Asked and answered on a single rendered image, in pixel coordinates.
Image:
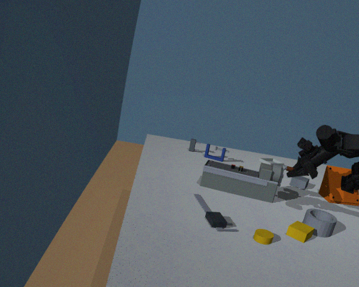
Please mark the yellow block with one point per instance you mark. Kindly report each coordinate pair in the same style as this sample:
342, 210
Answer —
300, 231

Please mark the blue c-clamp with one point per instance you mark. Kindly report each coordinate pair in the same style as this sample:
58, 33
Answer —
214, 157

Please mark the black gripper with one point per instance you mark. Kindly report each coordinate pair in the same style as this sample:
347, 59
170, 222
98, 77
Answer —
306, 165

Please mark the grey hollow cylinder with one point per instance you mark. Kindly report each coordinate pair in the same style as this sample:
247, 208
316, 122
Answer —
322, 221

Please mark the yellow short cylinder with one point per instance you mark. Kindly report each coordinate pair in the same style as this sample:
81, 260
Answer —
263, 236

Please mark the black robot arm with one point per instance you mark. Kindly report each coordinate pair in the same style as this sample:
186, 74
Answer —
334, 143

